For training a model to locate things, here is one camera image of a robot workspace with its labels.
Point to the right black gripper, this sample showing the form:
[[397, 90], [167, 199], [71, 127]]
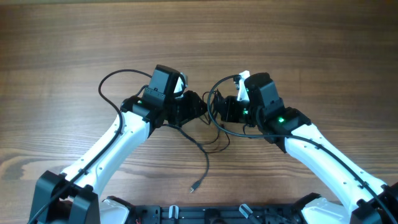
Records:
[[229, 114]]

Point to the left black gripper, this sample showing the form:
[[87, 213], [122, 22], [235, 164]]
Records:
[[193, 108]]

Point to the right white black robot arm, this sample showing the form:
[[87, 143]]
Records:
[[363, 197]]

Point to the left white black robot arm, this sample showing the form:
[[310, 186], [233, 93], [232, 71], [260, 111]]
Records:
[[73, 196]]

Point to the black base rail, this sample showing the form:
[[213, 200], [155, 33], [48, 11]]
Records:
[[245, 214]]

